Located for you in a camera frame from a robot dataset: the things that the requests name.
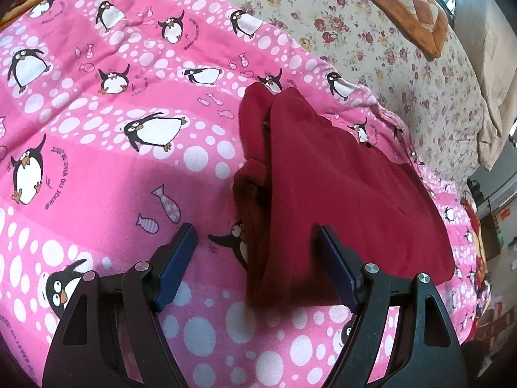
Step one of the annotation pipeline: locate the pink penguin print blanket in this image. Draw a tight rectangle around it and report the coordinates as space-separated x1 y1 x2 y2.
0 0 481 388

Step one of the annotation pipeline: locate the orange quilted mat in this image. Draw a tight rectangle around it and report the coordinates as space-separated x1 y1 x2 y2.
323 0 449 59

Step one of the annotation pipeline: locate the dark red garment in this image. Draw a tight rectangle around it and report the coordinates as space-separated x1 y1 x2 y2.
232 83 455 308

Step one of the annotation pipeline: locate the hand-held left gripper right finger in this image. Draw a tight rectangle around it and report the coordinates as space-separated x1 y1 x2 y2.
318 225 468 388

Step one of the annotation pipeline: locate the floral bed sheet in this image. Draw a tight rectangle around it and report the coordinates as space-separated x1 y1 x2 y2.
79 0 485 195

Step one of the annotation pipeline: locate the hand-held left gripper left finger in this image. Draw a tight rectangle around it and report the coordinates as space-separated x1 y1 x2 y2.
42 222 199 388

